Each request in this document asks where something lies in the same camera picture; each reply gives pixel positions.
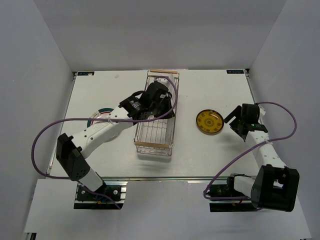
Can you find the yellow patterned plate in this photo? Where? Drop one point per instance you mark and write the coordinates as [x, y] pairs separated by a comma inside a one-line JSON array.
[[209, 122]]

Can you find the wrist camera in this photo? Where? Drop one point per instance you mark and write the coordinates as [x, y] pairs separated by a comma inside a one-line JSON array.
[[163, 81], [262, 111]]

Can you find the wire dish rack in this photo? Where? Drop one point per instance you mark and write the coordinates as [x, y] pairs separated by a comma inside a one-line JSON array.
[[156, 138]]

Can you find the white plate with coloured rim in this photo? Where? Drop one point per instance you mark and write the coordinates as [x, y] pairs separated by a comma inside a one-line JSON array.
[[100, 114]]

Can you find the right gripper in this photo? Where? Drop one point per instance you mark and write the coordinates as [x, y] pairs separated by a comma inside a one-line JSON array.
[[236, 113]]

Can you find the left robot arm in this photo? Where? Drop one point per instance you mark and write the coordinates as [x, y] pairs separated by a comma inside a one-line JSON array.
[[72, 151]]

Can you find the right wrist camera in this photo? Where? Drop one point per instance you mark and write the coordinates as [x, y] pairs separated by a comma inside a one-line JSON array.
[[262, 111]]

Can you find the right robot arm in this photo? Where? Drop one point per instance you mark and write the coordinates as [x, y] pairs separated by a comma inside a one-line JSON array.
[[275, 185]]

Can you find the aluminium table rail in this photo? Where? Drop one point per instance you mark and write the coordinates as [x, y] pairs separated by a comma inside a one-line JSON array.
[[183, 178]]

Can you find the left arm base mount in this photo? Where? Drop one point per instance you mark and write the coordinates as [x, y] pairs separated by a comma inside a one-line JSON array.
[[112, 197]]

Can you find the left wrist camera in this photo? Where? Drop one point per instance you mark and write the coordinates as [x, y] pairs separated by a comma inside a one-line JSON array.
[[163, 81]]

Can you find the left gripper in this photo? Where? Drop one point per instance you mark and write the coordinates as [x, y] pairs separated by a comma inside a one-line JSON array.
[[168, 104]]

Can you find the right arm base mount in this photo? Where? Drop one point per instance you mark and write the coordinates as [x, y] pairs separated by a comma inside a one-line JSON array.
[[223, 198]]

